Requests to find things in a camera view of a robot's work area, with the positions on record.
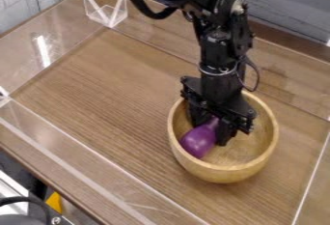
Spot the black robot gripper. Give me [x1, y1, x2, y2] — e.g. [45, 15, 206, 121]
[181, 64, 257, 147]

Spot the purple toy eggplant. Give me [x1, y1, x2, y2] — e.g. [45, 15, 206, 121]
[180, 117, 220, 158]

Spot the brown wooden bowl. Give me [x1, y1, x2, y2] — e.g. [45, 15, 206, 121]
[166, 92, 278, 183]

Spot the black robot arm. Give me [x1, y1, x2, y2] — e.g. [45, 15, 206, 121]
[130, 0, 257, 146]

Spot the yellow object under table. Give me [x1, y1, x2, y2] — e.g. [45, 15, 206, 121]
[47, 192, 63, 213]

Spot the clear acrylic tray wall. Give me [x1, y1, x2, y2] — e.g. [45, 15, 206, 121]
[0, 0, 330, 225]

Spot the clear acrylic corner bracket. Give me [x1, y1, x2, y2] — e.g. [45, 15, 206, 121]
[83, 0, 129, 28]

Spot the black cable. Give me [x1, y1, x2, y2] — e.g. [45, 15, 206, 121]
[0, 196, 54, 225]

